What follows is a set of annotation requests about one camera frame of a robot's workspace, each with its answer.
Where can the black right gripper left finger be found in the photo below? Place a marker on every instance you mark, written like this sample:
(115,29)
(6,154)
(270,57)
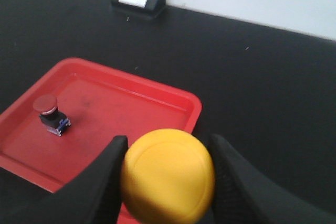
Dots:
(92,197)

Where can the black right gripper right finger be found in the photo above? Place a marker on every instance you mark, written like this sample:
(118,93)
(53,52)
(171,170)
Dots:
(244,195)

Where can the yellow mushroom push button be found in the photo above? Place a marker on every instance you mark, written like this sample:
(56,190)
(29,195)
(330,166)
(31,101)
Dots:
(167,177)

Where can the red mushroom push button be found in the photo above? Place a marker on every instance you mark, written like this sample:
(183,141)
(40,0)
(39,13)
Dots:
(55,121)

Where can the red plastic tray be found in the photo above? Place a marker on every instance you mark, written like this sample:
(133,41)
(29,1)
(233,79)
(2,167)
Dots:
(101,103)

